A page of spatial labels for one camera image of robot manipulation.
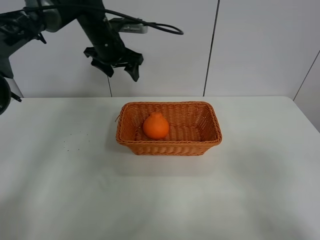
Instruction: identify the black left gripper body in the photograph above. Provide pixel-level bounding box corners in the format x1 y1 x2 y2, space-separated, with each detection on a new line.
75 0 125 65

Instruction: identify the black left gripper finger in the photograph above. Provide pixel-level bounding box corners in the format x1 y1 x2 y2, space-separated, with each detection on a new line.
111 48 144 82
83 47 114 78

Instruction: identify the orange citrus fruit with stem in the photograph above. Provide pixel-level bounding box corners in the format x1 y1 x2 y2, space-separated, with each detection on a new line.
142 111 170 140

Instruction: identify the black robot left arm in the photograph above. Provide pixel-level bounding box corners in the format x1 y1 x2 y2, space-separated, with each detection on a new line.
0 0 144 113

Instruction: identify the orange woven wicker basket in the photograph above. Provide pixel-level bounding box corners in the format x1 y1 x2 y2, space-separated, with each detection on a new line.
115 101 223 156

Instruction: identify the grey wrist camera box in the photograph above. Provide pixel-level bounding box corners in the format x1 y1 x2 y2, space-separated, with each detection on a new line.
108 18 148 34

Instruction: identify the black cable loop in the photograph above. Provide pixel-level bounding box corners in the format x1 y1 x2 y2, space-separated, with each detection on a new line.
23 5 185 36

